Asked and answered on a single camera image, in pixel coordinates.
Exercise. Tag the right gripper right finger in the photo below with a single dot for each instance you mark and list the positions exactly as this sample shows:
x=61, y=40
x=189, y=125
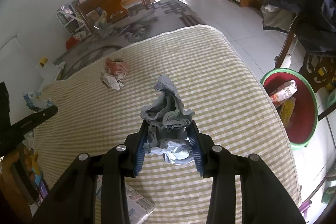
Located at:
x=264, y=199

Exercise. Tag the red brown paper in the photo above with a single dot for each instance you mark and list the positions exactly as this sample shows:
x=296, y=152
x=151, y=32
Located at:
x=115, y=71

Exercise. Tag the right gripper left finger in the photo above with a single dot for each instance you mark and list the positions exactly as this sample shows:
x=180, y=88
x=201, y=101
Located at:
x=72, y=198

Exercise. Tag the wooden bench sofa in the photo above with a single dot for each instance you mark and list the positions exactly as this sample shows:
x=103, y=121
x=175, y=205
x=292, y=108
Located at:
x=113, y=8

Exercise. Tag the pink foil snack bag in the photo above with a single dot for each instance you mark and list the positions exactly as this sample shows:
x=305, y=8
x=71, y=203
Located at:
x=283, y=93

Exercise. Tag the white wire rack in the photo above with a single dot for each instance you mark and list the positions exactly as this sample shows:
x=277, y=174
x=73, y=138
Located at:
x=71, y=21

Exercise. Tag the red green trash bin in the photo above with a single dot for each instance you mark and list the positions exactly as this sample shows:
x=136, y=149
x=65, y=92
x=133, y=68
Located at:
x=304, y=118

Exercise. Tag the dark blue jacket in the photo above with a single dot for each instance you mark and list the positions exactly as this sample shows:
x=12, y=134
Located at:
x=316, y=22

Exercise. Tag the smartphone purple screen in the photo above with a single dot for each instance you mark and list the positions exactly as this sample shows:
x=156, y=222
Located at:
x=43, y=191

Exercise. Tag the patterned grey rug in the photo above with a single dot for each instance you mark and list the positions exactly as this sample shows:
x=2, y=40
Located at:
x=140, y=24

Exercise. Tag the striped beige table cloth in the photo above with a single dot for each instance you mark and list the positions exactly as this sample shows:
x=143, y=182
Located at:
x=212, y=80

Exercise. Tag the blue grey paper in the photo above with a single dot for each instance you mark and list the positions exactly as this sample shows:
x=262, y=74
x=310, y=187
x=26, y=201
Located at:
x=168, y=120

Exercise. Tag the left hand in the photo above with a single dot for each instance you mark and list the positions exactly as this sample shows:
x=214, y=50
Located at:
x=10, y=189

